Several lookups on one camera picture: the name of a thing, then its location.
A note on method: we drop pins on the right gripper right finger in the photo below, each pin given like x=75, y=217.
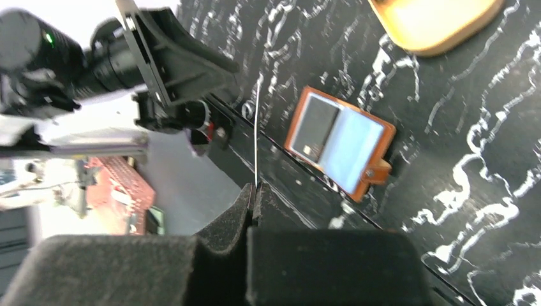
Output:
x=299, y=266

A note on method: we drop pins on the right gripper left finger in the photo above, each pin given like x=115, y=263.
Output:
x=207, y=268

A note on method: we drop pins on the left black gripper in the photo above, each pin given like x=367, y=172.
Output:
x=178, y=70

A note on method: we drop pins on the brown leather card holder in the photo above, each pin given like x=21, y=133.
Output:
x=353, y=154

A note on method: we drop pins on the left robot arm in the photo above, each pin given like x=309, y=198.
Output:
x=51, y=74

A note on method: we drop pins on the red perforated basket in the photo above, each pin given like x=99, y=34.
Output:
x=121, y=198

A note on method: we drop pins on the orange oval tray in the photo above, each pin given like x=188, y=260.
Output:
x=428, y=28

